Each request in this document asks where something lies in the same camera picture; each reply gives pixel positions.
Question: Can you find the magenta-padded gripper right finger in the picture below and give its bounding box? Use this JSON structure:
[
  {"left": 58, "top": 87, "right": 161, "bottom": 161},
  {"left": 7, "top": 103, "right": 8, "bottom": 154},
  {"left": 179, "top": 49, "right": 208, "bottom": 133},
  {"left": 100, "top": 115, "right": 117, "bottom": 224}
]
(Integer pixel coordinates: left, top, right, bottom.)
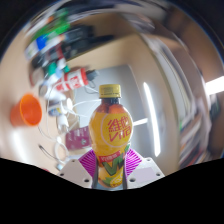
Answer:
[{"left": 122, "top": 147, "right": 166, "bottom": 191}]

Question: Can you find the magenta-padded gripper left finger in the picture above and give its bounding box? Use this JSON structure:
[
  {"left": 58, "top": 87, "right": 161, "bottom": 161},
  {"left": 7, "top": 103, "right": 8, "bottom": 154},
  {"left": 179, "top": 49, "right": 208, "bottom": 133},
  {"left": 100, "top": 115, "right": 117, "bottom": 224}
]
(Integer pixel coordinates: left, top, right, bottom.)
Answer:
[{"left": 56, "top": 148, "right": 100, "bottom": 190}]

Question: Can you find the yellow drink bottle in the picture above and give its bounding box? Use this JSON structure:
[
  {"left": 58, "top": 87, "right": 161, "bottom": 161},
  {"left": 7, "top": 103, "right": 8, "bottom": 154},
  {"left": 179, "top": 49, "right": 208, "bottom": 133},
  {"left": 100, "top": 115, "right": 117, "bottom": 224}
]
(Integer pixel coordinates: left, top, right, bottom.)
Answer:
[{"left": 88, "top": 83, "right": 134, "bottom": 189}]

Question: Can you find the magenta pouch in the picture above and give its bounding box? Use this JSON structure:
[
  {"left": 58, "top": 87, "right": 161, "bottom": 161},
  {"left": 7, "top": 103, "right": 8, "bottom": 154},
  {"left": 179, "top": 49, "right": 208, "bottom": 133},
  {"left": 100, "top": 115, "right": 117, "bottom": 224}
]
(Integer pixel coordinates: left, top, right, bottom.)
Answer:
[{"left": 65, "top": 125, "right": 92, "bottom": 151}]

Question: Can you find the white tube light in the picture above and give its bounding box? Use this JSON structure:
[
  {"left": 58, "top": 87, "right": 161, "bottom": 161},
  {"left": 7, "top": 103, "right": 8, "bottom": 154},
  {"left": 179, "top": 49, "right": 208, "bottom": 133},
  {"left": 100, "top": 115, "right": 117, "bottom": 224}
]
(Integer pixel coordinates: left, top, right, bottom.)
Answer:
[
  {"left": 204, "top": 75, "right": 224, "bottom": 97},
  {"left": 142, "top": 81, "right": 162, "bottom": 158}
]

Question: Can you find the orange plastic cup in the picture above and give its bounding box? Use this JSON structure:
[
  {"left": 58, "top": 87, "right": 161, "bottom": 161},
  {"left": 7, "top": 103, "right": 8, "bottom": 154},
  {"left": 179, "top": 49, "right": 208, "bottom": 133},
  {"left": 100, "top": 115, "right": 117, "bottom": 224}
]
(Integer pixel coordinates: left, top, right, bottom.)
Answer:
[{"left": 9, "top": 93, "right": 44, "bottom": 128}]

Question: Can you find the red and white can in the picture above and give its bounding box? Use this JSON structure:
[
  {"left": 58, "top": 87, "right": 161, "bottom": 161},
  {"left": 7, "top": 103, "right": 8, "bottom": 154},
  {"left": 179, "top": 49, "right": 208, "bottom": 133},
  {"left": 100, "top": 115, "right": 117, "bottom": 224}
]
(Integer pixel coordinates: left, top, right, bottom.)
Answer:
[{"left": 54, "top": 68, "right": 90, "bottom": 93}]

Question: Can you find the white bottle with blue label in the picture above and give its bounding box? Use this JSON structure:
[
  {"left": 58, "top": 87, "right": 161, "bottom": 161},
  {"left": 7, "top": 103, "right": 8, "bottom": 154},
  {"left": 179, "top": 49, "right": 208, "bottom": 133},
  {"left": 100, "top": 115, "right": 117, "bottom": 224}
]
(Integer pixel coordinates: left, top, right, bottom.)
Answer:
[{"left": 25, "top": 33, "right": 51, "bottom": 60}]

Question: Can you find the green plastic container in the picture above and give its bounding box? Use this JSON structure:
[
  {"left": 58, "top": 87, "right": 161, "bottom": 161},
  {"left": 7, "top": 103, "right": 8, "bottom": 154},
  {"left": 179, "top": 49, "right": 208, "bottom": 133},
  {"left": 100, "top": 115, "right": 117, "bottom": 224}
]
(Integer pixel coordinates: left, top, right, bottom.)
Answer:
[{"left": 36, "top": 18, "right": 73, "bottom": 41}]

